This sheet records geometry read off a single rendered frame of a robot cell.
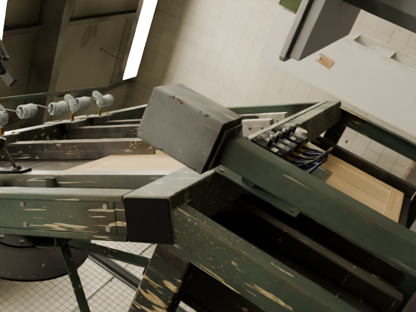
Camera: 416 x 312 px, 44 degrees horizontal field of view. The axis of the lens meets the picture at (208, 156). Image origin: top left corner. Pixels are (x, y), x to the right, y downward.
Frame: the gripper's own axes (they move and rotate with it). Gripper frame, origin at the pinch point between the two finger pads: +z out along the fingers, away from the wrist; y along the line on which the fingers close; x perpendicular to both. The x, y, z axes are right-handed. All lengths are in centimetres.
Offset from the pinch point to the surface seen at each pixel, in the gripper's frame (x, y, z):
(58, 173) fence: -14.8, -10.3, 26.9
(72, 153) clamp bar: -40, -51, 13
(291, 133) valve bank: 39, -42, 59
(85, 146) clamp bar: -33, -51, 14
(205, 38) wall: -164, -579, -140
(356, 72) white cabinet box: -3, -434, 39
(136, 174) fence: 7.7, -10.4, 42.7
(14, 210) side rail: -10.4, 14.9, 33.6
